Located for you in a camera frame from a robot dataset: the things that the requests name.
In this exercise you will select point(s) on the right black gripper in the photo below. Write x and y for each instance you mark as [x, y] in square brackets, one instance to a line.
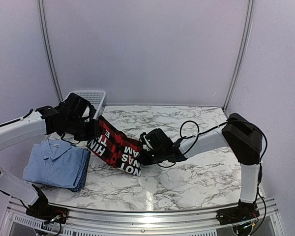
[144, 159]

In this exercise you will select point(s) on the right aluminium corner post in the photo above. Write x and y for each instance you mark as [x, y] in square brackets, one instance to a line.
[248, 22]

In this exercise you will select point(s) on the aluminium front rail frame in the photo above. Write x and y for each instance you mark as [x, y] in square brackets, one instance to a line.
[92, 222]

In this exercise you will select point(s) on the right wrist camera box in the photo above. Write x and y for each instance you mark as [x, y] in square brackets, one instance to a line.
[156, 140]

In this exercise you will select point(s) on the left aluminium corner post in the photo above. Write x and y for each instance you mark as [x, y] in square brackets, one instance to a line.
[48, 49]

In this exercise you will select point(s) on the light blue shirt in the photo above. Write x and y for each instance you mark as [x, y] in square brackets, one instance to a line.
[55, 163]

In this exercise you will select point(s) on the white plastic basket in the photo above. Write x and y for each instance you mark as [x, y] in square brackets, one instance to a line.
[97, 98]

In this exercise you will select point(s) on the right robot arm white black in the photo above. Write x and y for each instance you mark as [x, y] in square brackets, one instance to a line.
[247, 142]

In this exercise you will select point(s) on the red black plaid shirt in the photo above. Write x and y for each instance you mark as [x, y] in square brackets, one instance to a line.
[116, 149]

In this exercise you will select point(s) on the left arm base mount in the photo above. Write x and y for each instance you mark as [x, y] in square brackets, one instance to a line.
[48, 212]

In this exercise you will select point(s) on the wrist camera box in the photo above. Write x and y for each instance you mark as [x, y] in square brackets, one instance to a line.
[156, 140]
[77, 107]

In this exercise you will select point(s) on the aluminium corner post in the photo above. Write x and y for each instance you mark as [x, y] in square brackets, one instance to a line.
[48, 49]
[248, 22]

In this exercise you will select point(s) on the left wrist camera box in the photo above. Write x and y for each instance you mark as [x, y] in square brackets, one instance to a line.
[77, 107]

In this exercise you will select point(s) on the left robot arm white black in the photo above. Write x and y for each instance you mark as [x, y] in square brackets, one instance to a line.
[42, 121]

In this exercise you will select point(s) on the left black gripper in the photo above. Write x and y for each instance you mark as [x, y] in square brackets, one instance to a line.
[93, 132]

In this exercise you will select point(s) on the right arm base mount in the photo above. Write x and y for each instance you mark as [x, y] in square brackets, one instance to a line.
[235, 214]

